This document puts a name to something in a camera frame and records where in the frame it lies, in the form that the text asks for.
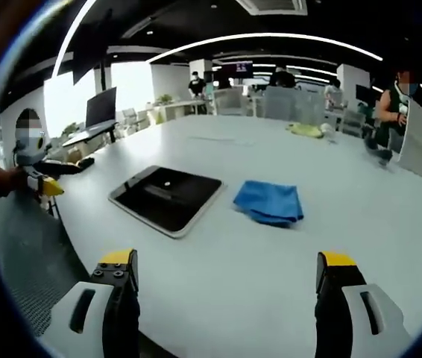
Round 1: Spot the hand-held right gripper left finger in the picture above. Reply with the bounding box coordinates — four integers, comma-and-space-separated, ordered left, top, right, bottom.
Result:
40, 248, 142, 358

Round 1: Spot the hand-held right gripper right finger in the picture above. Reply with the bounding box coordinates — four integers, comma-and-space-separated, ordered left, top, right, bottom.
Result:
314, 251, 413, 358

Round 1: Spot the blue cleaning cloth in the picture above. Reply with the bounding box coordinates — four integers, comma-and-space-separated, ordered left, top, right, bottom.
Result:
233, 180, 305, 226

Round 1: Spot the yellow-green cloth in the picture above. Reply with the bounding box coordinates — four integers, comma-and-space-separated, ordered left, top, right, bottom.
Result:
285, 122, 325, 139

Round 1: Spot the standing desk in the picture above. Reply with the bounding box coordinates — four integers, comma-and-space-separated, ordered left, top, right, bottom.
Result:
61, 122, 119, 148

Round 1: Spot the black monitor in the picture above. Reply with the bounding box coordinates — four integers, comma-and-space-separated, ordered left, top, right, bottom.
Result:
85, 87, 118, 128

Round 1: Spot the wall screen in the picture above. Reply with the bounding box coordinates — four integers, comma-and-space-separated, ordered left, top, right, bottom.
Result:
219, 61, 253, 79

